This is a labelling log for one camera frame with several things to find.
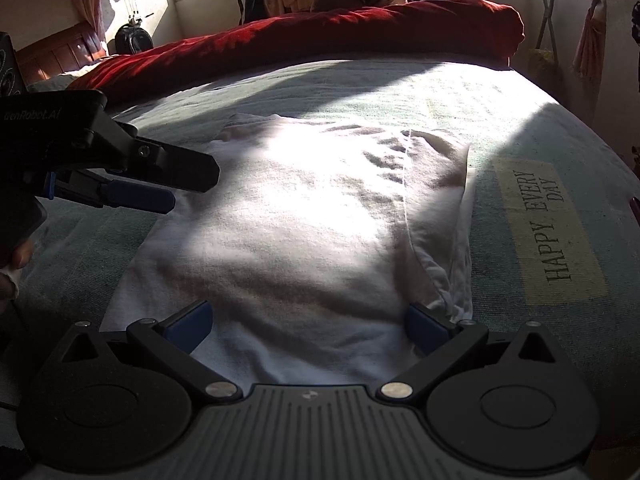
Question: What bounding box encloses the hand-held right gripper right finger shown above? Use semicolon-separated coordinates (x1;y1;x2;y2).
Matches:
376;303;558;403

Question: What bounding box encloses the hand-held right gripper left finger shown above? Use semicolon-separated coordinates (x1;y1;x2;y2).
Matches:
60;300;245;404

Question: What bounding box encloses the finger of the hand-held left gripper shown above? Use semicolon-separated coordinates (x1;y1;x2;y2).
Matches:
84;110;221;193
45;169;176;213

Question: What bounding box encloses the white printed t-shirt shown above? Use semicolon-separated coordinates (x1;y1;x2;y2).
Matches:
100;112;478;386

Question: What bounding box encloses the person's left hand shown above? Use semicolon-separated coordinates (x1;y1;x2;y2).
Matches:
0;237;36;301

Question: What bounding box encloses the wooden headboard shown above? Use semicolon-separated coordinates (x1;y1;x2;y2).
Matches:
15;22;121;86

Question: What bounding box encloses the black bag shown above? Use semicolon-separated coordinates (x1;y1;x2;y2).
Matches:
115;22;153;56

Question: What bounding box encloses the red quilt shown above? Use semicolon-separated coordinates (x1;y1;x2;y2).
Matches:
67;0;526;106

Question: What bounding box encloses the metal folding rack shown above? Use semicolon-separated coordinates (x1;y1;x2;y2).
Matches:
537;0;566;61

